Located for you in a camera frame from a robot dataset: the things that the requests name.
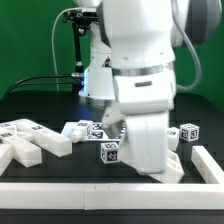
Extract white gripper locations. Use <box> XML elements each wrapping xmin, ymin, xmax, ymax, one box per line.
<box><xmin>102</xmin><ymin>67</ymin><xmax>176</xmax><ymax>174</ymax></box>

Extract white chair seat part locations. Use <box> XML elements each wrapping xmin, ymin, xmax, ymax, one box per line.
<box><xmin>115</xmin><ymin>123</ymin><xmax>184</xmax><ymax>183</ymax></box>

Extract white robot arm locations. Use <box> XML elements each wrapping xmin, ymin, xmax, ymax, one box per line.
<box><xmin>73</xmin><ymin>0</ymin><xmax>222</xmax><ymax>175</ymax></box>

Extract white chair part far left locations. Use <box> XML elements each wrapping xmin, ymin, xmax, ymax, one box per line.
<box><xmin>0</xmin><ymin>123</ymin><xmax>42</xmax><ymax>176</ymax></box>

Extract white paper marker sheet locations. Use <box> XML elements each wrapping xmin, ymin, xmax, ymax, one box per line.
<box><xmin>60</xmin><ymin>121</ymin><xmax>126</xmax><ymax>142</ymax></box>

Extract white marker cube right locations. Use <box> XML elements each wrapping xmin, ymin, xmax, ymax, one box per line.
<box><xmin>180</xmin><ymin>123</ymin><xmax>199</xmax><ymax>142</ymax></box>

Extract white marker cube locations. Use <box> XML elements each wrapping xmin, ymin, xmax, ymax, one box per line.
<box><xmin>180</xmin><ymin>123</ymin><xmax>199</xmax><ymax>142</ymax></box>
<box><xmin>100</xmin><ymin>142</ymin><xmax>119</xmax><ymax>164</ymax></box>

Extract white marker cube front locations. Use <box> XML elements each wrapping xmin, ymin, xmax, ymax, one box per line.
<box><xmin>100</xmin><ymin>142</ymin><xmax>119</xmax><ymax>164</ymax></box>

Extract white front fence bar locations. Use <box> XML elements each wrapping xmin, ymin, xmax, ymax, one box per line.
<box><xmin>0</xmin><ymin>183</ymin><xmax>224</xmax><ymax>210</ymax></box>

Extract grey robot hose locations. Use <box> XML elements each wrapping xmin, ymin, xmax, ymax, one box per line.
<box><xmin>170</xmin><ymin>0</ymin><xmax>203</xmax><ymax>93</ymax></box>

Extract black camera on stand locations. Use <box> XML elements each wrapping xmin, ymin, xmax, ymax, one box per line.
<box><xmin>63</xmin><ymin>7</ymin><xmax>98</xmax><ymax>78</ymax></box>

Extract white camera cable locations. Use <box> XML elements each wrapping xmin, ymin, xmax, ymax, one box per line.
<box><xmin>50</xmin><ymin>8</ymin><xmax>74</xmax><ymax>92</ymax></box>

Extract black cables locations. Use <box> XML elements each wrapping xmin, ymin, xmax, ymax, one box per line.
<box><xmin>7</xmin><ymin>73</ymin><xmax>84</xmax><ymax>94</ymax></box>

